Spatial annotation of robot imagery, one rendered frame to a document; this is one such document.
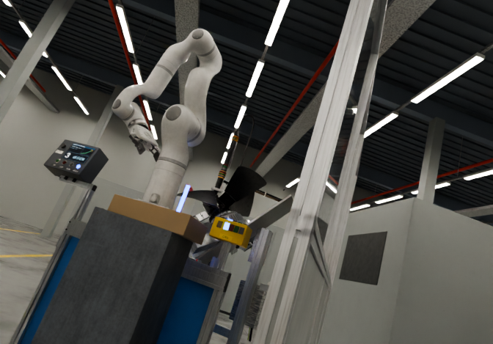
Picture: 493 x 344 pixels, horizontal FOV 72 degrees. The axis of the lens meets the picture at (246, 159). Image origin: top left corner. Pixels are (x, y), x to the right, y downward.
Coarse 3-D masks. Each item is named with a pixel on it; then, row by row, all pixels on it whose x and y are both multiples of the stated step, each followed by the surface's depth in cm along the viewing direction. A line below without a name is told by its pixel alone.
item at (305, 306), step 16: (288, 256) 53; (288, 272) 52; (304, 272) 62; (320, 272) 104; (304, 288) 69; (320, 288) 124; (304, 304) 77; (320, 304) 153; (272, 320) 50; (304, 320) 86; (320, 320) 196; (288, 336) 59; (304, 336) 99
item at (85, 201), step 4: (88, 188) 180; (88, 192) 179; (92, 192) 181; (84, 196) 179; (88, 196) 178; (84, 200) 178; (88, 200) 179; (80, 204) 178; (84, 204) 177; (88, 204) 180; (80, 208) 176; (84, 208) 178; (76, 212) 176; (80, 212) 176; (84, 212) 178; (76, 216) 175; (80, 216) 177; (80, 220) 177
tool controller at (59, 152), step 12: (60, 144) 193; (72, 144) 191; (84, 144) 190; (60, 156) 187; (72, 156) 185; (84, 156) 184; (96, 156) 185; (48, 168) 186; (60, 168) 181; (72, 168) 180; (84, 168) 179; (96, 168) 187; (72, 180) 182; (84, 180) 181
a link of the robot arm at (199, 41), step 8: (192, 32) 148; (200, 32) 146; (208, 32) 149; (184, 40) 155; (192, 40) 146; (200, 40) 146; (208, 40) 147; (168, 48) 158; (176, 48) 156; (184, 48) 151; (192, 48) 148; (200, 48) 148; (208, 48) 149; (168, 56) 156; (176, 56) 156; (184, 56) 154; (160, 64) 155; (168, 64) 155; (176, 64) 158
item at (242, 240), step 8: (216, 216) 154; (216, 224) 152; (240, 224) 149; (216, 232) 150; (224, 232) 150; (232, 232) 149; (248, 232) 151; (224, 240) 148; (232, 240) 147; (240, 240) 147; (248, 240) 154
